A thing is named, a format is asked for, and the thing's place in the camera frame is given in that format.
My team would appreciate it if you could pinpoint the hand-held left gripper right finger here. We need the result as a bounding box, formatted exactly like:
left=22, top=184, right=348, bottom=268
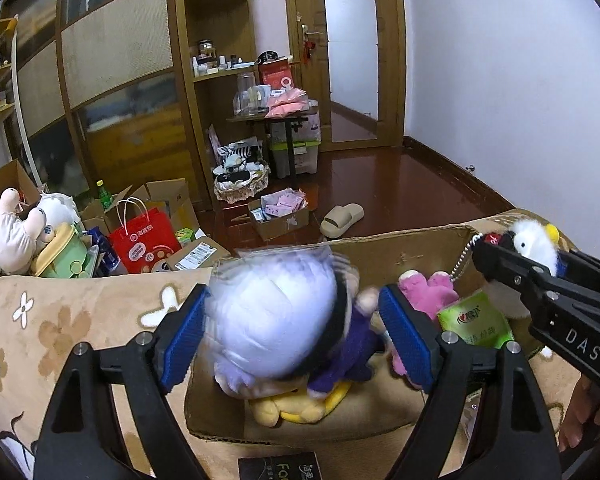
left=378, top=284, right=563, bottom=480

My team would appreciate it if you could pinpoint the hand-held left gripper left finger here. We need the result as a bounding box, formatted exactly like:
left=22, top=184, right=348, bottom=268
left=32, top=284, right=216, bottom=480

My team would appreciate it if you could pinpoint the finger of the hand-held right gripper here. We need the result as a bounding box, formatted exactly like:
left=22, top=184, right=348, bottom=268
left=471, top=232, right=556, bottom=307
left=555, top=250, right=600, bottom=307

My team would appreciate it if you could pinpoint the white penguin keychain plush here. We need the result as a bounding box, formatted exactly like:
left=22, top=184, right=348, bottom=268
left=450, top=217, right=563, bottom=321

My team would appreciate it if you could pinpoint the pink plush toy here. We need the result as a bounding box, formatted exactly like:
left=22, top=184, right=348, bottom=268
left=387, top=270, right=462, bottom=378

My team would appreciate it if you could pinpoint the green tissue pack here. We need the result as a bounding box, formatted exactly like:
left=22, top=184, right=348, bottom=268
left=436, top=291, right=515, bottom=351

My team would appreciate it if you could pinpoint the white-haired purple plush doll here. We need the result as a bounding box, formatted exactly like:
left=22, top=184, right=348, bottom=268
left=205, top=250, right=396, bottom=398

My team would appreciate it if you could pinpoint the yellow dog plush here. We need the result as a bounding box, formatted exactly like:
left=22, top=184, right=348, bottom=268
left=250, top=377, right=356, bottom=428

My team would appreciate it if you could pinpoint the person's right hand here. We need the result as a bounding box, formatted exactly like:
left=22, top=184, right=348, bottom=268
left=557, top=375, right=600, bottom=453

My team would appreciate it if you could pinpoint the labelled parcel box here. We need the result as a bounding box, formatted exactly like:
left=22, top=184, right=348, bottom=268
left=165, top=237, right=233, bottom=272

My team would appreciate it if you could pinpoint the red paper bag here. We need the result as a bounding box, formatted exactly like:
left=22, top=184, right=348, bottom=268
left=107, top=198, right=183, bottom=275

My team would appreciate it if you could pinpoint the beige slipper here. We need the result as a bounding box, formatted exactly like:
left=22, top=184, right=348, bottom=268
left=319, top=203, right=366, bottom=237

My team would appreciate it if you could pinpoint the green yellow plastic container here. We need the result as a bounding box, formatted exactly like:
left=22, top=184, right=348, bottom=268
left=30, top=222, right=98, bottom=278

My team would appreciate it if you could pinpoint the large open cardboard box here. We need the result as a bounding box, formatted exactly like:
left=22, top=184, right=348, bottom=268
left=77, top=178, right=201, bottom=242

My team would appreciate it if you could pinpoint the cardboard box of pink cards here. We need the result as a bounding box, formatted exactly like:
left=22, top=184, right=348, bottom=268
left=247, top=189, right=311, bottom=242

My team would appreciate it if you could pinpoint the black tissue pack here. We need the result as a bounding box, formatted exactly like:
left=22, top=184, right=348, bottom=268
left=237, top=452, right=321, bottom=480

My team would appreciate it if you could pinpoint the lace basket of socks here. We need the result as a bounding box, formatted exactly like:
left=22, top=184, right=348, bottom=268
left=212, top=142, right=272, bottom=204

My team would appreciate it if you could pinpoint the white fluffy-haired plush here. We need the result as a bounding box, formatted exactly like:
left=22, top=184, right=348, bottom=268
left=35, top=192, right=83, bottom=233

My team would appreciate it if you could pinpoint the white pink plush doll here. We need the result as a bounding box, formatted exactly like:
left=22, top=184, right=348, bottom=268
left=0, top=187, right=48, bottom=276

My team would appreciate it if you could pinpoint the white black-edged plush cushion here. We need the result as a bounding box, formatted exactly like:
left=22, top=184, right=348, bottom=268
left=0, top=412, right=36, bottom=480

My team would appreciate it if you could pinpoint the clear plastic storage box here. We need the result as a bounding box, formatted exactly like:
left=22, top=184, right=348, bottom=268
left=270, top=137, right=321, bottom=179

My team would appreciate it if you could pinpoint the brown cardboard box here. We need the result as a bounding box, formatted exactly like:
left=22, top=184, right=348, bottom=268
left=0, top=159, right=43, bottom=206

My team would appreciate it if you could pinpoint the wooden glass door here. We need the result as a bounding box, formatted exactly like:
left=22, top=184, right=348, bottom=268
left=285, top=0, right=407, bottom=153

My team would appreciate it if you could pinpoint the small dark side table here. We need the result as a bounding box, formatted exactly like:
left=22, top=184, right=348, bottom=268
left=226, top=107, right=321, bottom=179

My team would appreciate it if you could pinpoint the clear plastic container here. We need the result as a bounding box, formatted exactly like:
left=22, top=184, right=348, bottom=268
left=232, top=72, right=271, bottom=117

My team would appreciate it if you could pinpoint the pink cloth pile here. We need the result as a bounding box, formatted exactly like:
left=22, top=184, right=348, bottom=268
left=265, top=89, right=311, bottom=120

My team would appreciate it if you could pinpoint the red gift bag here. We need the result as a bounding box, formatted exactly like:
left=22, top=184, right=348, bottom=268
left=258, top=57, right=293, bottom=92

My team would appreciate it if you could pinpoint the white shelf unit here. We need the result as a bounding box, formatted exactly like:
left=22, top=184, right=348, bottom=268
left=0, top=17, right=48, bottom=187

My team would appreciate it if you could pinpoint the wooden wardrobe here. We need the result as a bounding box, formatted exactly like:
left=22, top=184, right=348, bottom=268
left=0, top=0, right=261, bottom=211

